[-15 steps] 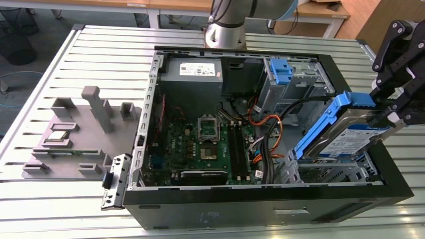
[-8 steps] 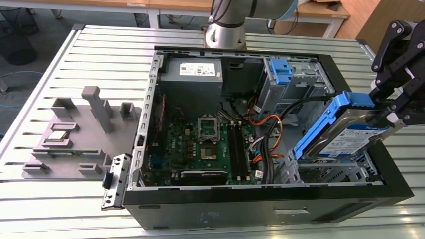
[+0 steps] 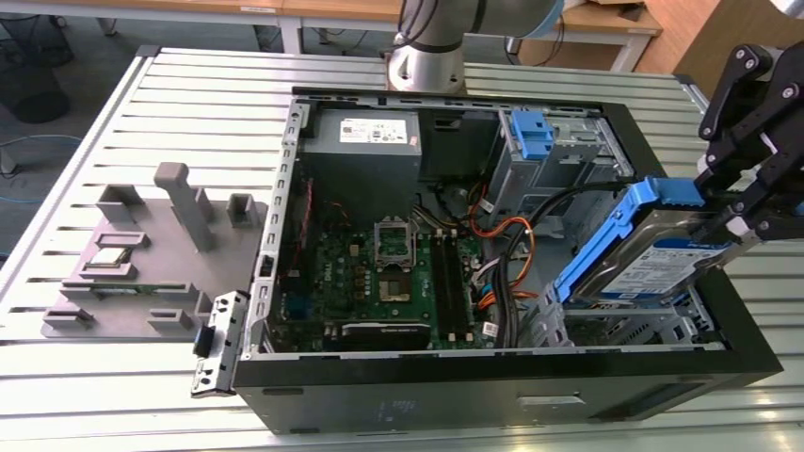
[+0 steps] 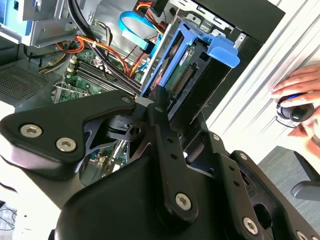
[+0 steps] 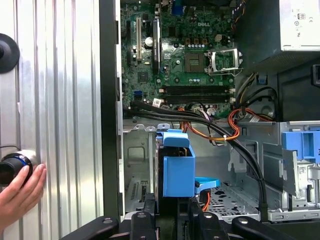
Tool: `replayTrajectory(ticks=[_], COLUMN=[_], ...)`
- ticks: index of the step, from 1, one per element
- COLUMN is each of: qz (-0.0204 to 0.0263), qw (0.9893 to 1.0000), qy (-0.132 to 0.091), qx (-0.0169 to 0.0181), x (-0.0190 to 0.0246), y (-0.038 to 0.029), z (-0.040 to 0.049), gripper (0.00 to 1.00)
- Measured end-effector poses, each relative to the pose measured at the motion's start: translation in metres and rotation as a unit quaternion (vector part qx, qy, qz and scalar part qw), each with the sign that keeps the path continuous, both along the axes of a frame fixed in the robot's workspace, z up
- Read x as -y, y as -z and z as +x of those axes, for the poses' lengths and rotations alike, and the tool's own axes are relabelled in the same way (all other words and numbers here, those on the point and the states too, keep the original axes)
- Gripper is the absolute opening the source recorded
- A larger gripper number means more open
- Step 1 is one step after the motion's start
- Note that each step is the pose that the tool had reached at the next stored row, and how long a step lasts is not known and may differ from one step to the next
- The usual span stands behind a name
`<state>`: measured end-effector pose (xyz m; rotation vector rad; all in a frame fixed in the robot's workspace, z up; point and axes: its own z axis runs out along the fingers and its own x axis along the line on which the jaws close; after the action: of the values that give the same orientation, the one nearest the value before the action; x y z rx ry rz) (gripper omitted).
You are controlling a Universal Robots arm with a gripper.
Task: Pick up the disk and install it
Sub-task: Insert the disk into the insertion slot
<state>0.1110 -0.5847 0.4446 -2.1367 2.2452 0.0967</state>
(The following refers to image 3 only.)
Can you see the square chipset chip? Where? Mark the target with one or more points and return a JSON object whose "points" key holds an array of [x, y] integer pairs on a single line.
{"points": [[395, 289]]}

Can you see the green Dell motherboard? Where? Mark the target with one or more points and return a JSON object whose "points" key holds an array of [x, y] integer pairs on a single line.
{"points": [[339, 263]]}

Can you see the silver CPU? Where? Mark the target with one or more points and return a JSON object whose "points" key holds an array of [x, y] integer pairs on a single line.
{"points": [[107, 259]]}

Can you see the blue drive latch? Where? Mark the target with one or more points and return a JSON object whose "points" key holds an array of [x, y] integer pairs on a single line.
{"points": [[531, 136]]}

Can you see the black open PC case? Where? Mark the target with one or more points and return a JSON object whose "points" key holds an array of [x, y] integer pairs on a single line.
{"points": [[440, 400]]}

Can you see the wooden cabinet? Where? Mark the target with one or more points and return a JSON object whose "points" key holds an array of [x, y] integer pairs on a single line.
{"points": [[709, 28]]}

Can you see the black RAM slot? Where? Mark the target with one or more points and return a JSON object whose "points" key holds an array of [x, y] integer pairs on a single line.
{"points": [[441, 282], [463, 282]]}

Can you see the hinged metal slot bracket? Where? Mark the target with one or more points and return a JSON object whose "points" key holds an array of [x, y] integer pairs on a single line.
{"points": [[227, 325]]}

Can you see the metal disk bay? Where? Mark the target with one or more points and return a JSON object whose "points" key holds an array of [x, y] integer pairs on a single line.
{"points": [[615, 312]]}

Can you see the grey parts rack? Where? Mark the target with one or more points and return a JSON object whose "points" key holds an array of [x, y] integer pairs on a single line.
{"points": [[163, 263]]}

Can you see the grey power supply unit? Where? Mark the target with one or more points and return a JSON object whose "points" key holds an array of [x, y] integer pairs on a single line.
{"points": [[364, 188]]}

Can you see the metal drive cage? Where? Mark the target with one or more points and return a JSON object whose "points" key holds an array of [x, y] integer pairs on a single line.
{"points": [[565, 165]]}

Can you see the hard disk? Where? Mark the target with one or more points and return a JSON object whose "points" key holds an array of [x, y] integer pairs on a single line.
{"points": [[653, 268]]}

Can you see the black graphics card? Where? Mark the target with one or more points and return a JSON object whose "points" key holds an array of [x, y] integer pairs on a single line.
{"points": [[383, 335]]}

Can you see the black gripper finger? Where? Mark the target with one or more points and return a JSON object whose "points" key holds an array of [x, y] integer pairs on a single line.
{"points": [[779, 188], [737, 94]]}

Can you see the green RAM stick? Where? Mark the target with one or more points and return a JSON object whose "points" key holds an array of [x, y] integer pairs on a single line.
{"points": [[123, 292]]}

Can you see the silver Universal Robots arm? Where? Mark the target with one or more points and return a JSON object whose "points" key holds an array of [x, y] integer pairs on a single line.
{"points": [[427, 61]]}

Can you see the CPU socket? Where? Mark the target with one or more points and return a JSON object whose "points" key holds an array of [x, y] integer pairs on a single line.
{"points": [[396, 245]]}

